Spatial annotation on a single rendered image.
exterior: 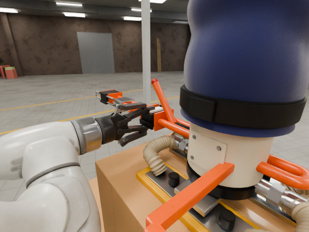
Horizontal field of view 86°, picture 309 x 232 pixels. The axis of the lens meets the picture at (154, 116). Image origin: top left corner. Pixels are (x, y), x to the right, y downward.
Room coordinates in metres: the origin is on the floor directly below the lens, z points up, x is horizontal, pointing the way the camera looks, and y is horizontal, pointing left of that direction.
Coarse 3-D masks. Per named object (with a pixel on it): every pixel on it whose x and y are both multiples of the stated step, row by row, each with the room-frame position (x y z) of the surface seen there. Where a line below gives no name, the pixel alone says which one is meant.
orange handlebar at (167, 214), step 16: (176, 128) 0.42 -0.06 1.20; (272, 160) 0.28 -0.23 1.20; (208, 176) 0.23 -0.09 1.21; (224, 176) 0.24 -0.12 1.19; (272, 176) 0.24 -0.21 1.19; (288, 176) 0.23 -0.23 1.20; (304, 176) 0.23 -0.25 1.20; (192, 192) 0.19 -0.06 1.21; (208, 192) 0.21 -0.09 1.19; (160, 208) 0.16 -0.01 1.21; (176, 208) 0.16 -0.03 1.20; (160, 224) 0.14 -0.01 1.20
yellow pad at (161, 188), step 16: (144, 176) 0.37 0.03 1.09; (160, 176) 0.36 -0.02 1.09; (176, 176) 0.33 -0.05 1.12; (160, 192) 0.31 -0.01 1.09; (192, 208) 0.26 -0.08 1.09; (224, 208) 0.26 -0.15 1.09; (192, 224) 0.23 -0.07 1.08; (208, 224) 0.23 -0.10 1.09; (224, 224) 0.22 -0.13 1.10; (240, 224) 0.23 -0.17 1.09
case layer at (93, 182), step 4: (88, 180) 0.97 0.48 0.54; (92, 180) 0.97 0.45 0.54; (96, 180) 0.97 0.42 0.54; (92, 184) 0.93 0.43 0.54; (96, 184) 0.93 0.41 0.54; (92, 188) 0.89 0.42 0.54; (96, 188) 0.89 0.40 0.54; (96, 192) 0.86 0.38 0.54; (96, 196) 0.83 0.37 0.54; (96, 200) 0.79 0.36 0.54; (100, 204) 0.76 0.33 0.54; (100, 208) 0.74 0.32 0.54; (100, 212) 0.71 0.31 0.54; (100, 216) 0.68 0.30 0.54
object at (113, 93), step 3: (108, 90) 0.84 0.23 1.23; (111, 90) 0.84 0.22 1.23; (114, 90) 0.84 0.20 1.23; (108, 93) 0.76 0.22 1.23; (111, 93) 0.77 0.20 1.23; (114, 93) 0.77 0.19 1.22; (117, 93) 0.78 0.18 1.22; (120, 93) 0.79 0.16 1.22; (111, 96) 0.76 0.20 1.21; (114, 96) 0.77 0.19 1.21; (108, 99) 0.76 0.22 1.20; (111, 102) 0.76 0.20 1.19
